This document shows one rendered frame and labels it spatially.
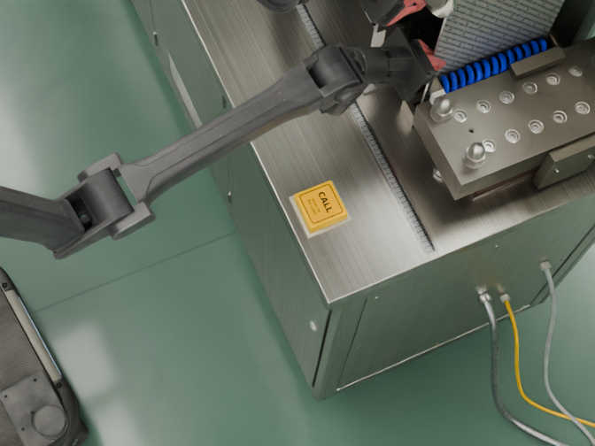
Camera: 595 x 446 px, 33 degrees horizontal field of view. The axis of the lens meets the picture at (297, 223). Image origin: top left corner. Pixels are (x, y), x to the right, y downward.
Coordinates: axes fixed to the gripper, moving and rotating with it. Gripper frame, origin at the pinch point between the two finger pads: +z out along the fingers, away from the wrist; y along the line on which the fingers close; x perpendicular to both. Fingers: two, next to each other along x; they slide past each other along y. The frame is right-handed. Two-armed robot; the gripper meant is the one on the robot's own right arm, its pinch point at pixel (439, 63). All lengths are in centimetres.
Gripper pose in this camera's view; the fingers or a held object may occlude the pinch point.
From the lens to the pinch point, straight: 170.5
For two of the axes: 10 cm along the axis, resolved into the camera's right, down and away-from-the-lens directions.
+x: 4.9, -5.2, -7.0
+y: 4.1, 8.5, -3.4
